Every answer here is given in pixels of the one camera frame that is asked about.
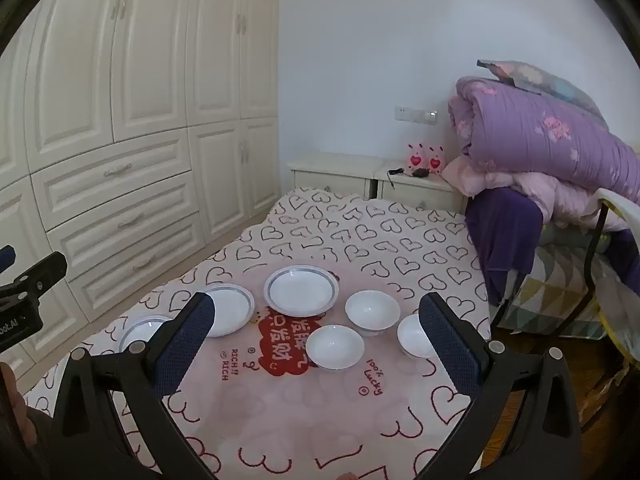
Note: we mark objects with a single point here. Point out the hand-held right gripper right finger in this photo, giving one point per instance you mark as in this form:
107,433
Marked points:
450,350

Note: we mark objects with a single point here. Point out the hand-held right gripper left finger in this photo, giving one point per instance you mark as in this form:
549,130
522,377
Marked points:
185,345

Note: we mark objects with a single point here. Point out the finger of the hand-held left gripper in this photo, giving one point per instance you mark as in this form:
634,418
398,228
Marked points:
6,256
42,270

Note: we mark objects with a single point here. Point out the white bowl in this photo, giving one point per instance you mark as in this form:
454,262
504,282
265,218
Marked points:
334,346
412,335
372,310

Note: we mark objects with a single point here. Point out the large white plate blue rim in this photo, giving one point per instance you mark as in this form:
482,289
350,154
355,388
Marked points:
300,290

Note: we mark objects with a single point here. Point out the person's left forearm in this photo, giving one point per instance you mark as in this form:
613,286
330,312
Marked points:
10,390

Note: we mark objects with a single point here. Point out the triangle patterned sheet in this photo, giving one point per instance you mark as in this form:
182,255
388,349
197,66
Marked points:
545,285

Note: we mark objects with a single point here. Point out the dark purple cloth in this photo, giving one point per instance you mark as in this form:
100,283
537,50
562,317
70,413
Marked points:
505,240

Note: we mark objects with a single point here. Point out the heart printed blanket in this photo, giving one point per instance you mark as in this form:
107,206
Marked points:
350,240

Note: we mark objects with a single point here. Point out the small black object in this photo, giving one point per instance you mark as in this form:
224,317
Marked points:
420,174

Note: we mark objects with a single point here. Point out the pink blanket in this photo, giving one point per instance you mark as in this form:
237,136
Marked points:
530,190

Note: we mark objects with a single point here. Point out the pink plush toy red heart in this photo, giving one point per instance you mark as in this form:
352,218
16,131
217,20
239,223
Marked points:
415,157
435,161

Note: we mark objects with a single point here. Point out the white yellow cloth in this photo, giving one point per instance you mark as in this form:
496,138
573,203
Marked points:
620,207

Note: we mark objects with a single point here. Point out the purple floral quilt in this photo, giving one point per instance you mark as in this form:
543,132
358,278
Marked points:
550,145

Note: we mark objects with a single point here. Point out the cream wardrobe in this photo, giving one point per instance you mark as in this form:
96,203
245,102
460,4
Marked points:
150,60

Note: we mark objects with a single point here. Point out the blue pink floral pillow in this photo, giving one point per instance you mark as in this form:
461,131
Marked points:
540,80

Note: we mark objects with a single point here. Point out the white wall switch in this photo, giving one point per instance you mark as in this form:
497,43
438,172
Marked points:
429,116

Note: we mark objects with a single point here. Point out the white wall socket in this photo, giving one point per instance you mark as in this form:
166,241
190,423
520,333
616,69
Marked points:
406,113

